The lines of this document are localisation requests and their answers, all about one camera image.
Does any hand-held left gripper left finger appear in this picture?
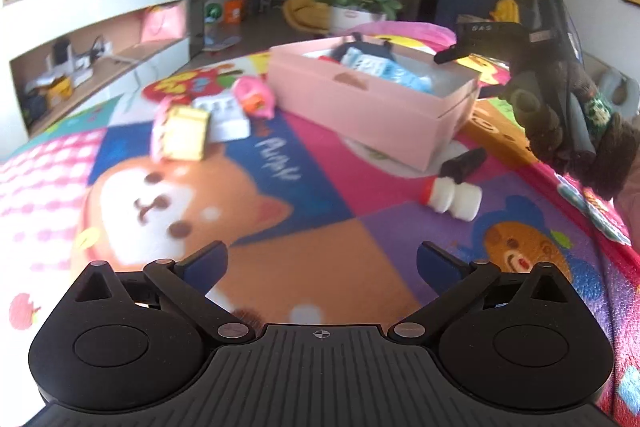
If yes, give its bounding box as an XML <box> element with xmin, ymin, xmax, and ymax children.
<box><xmin>75</xmin><ymin>241</ymin><xmax>253</xmax><ymax>343</ymax></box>

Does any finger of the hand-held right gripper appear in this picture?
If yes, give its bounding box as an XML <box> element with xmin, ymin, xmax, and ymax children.
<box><xmin>434</xmin><ymin>22</ymin><xmax>531</xmax><ymax>65</ymax></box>
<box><xmin>479</xmin><ymin>82</ymin><xmax>516</xmax><ymax>102</ymax></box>

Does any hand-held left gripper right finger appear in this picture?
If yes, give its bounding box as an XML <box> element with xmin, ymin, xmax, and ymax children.
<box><xmin>390</xmin><ymin>241</ymin><xmax>573</xmax><ymax>343</ymax></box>

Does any white bottle with red cap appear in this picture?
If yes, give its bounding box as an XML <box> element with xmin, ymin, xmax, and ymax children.
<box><xmin>422</xmin><ymin>177</ymin><xmax>483</xmax><ymax>222</ymax></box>

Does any small dark bottle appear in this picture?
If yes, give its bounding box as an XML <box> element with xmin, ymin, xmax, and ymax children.
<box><xmin>440</xmin><ymin>147</ymin><xmax>487</xmax><ymax>184</ymax></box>

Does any blue and white tissue packet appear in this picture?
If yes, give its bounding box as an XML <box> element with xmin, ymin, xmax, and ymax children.
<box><xmin>342</xmin><ymin>48</ymin><xmax>435</xmax><ymax>95</ymax></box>

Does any black plush toy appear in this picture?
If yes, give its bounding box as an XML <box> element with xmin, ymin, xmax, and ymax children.
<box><xmin>330</xmin><ymin>33</ymin><xmax>401</xmax><ymax>65</ymax></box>

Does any pink cardboard box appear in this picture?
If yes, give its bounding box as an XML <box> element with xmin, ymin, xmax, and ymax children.
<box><xmin>268</xmin><ymin>34</ymin><xmax>483</xmax><ymax>172</ymax></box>

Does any yellow sponge cake toy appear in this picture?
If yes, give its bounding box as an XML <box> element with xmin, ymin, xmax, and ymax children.
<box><xmin>151</xmin><ymin>104</ymin><xmax>211</xmax><ymax>162</ymax></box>

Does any brown plush toy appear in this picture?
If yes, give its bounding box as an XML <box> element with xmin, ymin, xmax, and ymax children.
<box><xmin>502</xmin><ymin>52</ymin><xmax>640</xmax><ymax>202</ymax></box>

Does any white box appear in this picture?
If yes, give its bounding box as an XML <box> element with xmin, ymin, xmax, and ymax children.
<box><xmin>192</xmin><ymin>96</ymin><xmax>251</xmax><ymax>142</ymax></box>

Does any pink toy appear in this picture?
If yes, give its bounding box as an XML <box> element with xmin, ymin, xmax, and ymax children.
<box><xmin>234</xmin><ymin>76</ymin><xmax>277</xmax><ymax>120</ymax></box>

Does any yellow cartoon toy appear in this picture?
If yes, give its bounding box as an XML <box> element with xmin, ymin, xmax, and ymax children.
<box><xmin>492</xmin><ymin>0</ymin><xmax>523</xmax><ymax>25</ymax></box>

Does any dark sideboard cabinet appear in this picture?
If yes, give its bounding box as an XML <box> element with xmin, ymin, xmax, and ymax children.
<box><xmin>420</xmin><ymin>0</ymin><xmax>538</xmax><ymax>32</ymax></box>

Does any grey neck pillow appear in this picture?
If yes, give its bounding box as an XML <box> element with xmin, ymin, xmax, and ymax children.
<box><xmin>595</xmin><ymin>67</ymin><xmax>640</xmax><ymax>108</ymax></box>

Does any colourful printed play mat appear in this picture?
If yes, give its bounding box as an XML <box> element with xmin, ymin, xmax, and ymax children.
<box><xmin>0</xmin><ymin>19</ymin><xmax>640</xmax><ymax>427</ymax></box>

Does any skateboard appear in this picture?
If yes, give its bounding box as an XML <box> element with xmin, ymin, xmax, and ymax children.
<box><xmin>202</xmin><ymin>36</ymin><xmax>241</xmax><ymax>52</ymax></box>

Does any yellow item on shelf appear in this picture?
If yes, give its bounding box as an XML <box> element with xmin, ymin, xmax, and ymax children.
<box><xmin>42</xmin><ymin>77</ymin><xmax>71</xmax><ymax>100</ymax></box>

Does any pink gift bag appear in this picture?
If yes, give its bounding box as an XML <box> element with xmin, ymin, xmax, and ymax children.
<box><xmin>141</xmin><ymin>3</ymin><xmax>187</xmax><ymax>44</ymax></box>

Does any orange box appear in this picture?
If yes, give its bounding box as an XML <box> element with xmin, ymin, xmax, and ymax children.
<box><xmin>223</xmin><ymin>0</ymin><xmax>248</xmax><ymax>24</ymax></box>

